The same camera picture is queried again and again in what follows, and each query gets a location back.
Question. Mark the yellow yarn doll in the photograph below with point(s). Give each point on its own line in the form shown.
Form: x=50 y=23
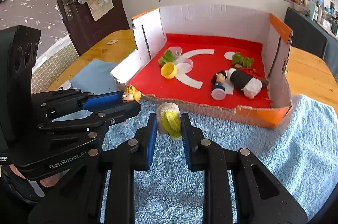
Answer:
x=170 y=118

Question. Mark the orange cardboard box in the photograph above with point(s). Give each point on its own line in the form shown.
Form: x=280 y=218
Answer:
x=264 y=115

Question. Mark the dark brown door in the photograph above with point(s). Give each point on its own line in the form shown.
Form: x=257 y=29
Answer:
x=81 y=28

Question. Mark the small wooden tag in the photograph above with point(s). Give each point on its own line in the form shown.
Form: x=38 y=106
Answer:
x=111 y=42

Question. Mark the dark-haired boy figurine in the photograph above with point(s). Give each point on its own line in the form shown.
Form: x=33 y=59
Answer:
x=219 y=80

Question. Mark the person's left hand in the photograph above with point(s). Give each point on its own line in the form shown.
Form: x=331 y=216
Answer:
x=50 y=182

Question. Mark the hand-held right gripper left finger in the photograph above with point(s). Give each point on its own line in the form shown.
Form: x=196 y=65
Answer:
x=151 y=144

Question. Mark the small clear cup with beads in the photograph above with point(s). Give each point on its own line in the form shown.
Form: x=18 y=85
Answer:
x=177 y=51

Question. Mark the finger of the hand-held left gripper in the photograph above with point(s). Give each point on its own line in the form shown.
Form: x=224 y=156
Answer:
x=105 y=101
x=121 y=111

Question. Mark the blue fluffy towel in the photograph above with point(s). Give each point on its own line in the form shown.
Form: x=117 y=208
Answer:
x=277 y=155

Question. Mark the clear round plastic lid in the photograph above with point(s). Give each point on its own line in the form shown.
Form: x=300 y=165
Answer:
x=188 y=64

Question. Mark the white tin case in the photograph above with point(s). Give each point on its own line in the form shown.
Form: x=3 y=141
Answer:
x=64 y=86

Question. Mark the dresser with dark cloth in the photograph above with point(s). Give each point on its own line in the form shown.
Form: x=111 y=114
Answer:
x=303 y=33

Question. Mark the black and white doll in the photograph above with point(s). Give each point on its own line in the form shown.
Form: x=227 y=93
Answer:
x=243 y=80

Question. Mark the red wooden figurine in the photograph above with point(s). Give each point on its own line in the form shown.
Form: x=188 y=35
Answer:
x=264 y=82

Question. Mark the large green yarn flower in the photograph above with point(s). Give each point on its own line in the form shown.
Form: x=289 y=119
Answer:
x=242 y=60

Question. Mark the yellow cup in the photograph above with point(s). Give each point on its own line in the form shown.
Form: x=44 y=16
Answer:
x=169 y=70

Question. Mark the blonde girl figurine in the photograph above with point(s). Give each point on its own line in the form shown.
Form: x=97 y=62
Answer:
x=130 y=94

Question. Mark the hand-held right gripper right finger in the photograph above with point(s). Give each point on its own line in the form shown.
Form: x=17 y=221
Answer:
x=188 y=144

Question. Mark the small green yarn ball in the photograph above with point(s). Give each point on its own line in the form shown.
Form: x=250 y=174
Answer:
x=167 y=57

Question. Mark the group of cosmetics bottles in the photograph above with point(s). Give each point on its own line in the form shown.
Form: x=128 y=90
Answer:
x=323 y=12

